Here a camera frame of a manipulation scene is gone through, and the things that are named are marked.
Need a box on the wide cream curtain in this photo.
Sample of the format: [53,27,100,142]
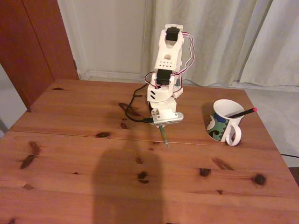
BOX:
[140,0,273,88]

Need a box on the silver camera box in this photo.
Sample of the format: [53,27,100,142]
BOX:
[150,112,184,128]

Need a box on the brown wooden door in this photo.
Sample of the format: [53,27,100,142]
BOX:
[0,0,79,112]

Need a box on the red white servo wire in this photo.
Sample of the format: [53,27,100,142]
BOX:
[181,32,197,76]

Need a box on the narrow cream curtain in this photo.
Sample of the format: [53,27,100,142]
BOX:
[238,0,299,88]

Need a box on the white mug with green pattern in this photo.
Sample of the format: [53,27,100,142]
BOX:
[206,99,245,147]

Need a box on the green pen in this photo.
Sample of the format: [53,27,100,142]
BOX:
[159,126,170,148]

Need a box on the black pen with red end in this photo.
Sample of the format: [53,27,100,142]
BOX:
[226,107,258,119]

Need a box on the black camera cable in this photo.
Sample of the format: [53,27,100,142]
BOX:
[125,85,155,124]

